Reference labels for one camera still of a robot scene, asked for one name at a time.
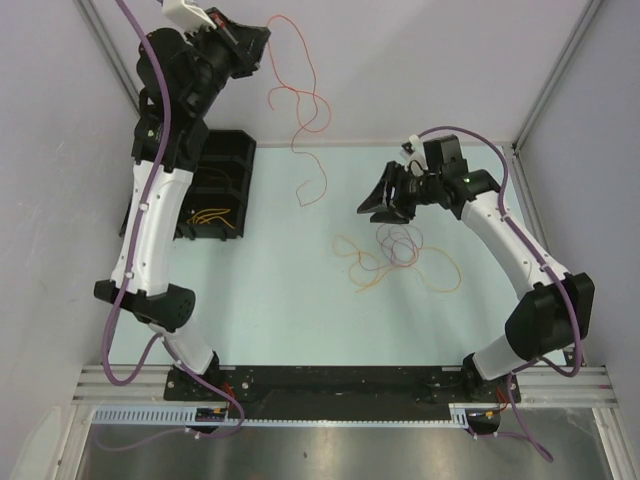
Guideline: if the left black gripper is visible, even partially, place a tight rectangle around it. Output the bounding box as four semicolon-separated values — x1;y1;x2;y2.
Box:
182;6;269;116

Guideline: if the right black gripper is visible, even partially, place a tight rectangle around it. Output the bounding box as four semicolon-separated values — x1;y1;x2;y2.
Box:
357;161;442;225

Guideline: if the pink thin cable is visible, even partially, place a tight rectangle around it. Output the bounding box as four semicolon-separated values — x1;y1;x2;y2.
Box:
374;222;424;269

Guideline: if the red thin cable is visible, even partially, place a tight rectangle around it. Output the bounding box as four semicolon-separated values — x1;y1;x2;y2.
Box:
265;14;334;207

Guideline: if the orange thin cable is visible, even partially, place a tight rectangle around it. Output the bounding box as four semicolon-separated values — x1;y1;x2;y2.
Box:
332;232;462;295

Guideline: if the brown thin cable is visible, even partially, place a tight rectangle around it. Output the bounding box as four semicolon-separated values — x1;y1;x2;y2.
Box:
199;167;239;194

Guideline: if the yellow thin cable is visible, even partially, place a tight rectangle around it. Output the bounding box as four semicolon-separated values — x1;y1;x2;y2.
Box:
185;205;236;229

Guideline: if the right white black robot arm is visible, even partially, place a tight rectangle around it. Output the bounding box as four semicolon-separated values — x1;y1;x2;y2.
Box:
357;126;595;401

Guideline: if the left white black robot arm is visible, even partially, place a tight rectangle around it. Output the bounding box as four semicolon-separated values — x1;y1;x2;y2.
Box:
94;1;271;400

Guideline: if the black compartment tray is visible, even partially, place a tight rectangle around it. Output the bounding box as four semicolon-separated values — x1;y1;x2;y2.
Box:
133;122;256;241

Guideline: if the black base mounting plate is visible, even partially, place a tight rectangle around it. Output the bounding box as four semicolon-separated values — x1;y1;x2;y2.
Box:
163;364;521;424

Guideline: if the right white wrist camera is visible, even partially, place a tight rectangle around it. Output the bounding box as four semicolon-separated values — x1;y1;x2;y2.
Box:
401;135;427;177

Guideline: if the aluminium frame rail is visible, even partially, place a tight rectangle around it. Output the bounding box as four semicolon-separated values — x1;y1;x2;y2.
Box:
72;364;616;407

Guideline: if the white slotted cable duct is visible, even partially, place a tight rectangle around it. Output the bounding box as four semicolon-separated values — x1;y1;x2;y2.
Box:
93;405;468;428

